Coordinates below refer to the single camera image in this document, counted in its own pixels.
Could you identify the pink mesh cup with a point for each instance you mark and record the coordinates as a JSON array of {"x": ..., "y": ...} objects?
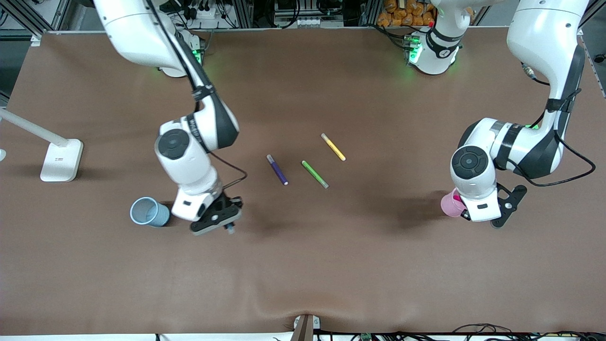
[{"x": 449, "y": 206}]

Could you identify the light blue mesh cup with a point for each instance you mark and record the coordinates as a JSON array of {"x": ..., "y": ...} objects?
[{"x": 161, "y": 217}]

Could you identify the white connector block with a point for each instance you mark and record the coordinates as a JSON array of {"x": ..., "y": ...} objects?
[{"x": 310, "y": 22}]

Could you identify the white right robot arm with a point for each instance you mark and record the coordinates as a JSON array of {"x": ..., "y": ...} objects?
[{"x": 184, "y": 161}]

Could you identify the purple marker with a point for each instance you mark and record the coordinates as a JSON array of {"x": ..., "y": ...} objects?
[{"x": 278, "y": 170}]

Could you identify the white power strip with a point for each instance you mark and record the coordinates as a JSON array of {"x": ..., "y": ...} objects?
[{"x": 206, "y": 13}]

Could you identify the green marker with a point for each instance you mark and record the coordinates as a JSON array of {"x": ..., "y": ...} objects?
[{"x": 314, "y": 174}]

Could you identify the orange snack packets pile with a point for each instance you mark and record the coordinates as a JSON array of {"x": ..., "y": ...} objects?
[{"x": 402, "y": 16}]

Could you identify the metal clamp bracket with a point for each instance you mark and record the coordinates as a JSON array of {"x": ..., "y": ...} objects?
[{"x": 305, "y": 327}]

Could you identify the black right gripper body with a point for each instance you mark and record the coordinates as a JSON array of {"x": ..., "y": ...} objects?
[{"x": 229, "y": 201}]

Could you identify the yellow marker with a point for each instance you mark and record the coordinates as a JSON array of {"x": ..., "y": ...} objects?
[{"x": 333, "y": 147}]

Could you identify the white lamp stand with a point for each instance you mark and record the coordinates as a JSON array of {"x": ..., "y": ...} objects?
[{"x": 61, "y": 161}]

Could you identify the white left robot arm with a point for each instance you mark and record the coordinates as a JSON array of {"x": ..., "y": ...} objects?
[{"x": 544, "y": 28}]

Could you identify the pink marker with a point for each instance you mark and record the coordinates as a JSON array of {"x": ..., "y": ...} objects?
[{"x": 457, "y": 198}]

